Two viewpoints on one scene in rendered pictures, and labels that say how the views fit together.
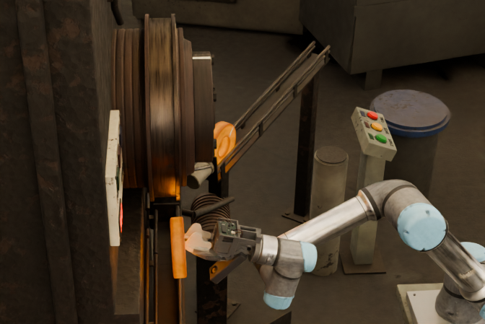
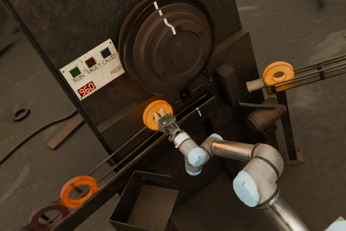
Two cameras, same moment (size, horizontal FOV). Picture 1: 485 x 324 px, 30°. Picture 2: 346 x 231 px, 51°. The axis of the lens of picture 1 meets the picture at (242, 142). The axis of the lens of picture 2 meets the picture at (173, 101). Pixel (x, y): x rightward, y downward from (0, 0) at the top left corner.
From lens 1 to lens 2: 2.03 m
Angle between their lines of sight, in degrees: 62
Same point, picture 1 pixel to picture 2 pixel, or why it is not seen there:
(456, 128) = not seen: outside the picture
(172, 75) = (130, 31)
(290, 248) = (185, 148)
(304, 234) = (221, 146)
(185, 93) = (141, 42)
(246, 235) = (173, 128)
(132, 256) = (131, 107)
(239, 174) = not seen: outside the picture
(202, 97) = (152, 48)
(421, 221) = (239, 185)
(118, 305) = (101, 124)
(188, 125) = (141, 60)
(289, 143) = not seen: outside the picture
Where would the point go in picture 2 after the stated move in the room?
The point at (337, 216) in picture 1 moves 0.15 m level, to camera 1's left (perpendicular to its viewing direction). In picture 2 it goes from (237, 149) to (218, 129)
